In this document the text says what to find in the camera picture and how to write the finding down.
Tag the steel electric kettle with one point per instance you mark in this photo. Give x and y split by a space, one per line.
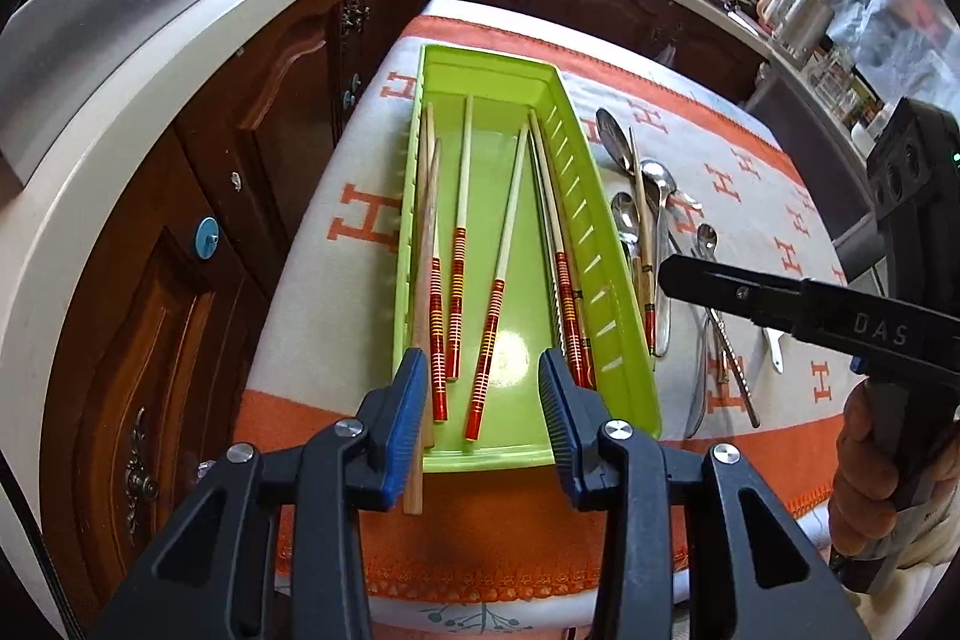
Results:
802 21

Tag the steel splash plate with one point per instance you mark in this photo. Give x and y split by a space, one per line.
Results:
112 33

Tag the blue cabinet knob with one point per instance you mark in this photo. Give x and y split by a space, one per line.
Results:
349 100
206 237

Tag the orange and beige printed blanket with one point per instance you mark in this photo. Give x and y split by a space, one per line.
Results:
315 310

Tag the white kitchen countertop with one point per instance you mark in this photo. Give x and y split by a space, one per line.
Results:
75 220

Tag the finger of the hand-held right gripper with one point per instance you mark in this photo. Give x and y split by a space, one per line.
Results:
712 284

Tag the wrinkled plastic wall sheet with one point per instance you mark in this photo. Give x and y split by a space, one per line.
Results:
900 10

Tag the green plastic utensil tray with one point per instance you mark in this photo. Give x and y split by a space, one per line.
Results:
491 108

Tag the white ceramic spoon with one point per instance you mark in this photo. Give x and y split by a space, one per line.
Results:
774 351

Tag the person's right hand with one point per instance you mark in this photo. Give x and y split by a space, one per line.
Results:
862 482

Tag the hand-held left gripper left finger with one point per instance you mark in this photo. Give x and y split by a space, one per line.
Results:
405 430

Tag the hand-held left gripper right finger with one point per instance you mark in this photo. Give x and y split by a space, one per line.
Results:
559 430

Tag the glass jar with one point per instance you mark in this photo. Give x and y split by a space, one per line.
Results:
836 78

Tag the brown-tipped wooden chopstick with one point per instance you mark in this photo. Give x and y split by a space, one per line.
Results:
580 310

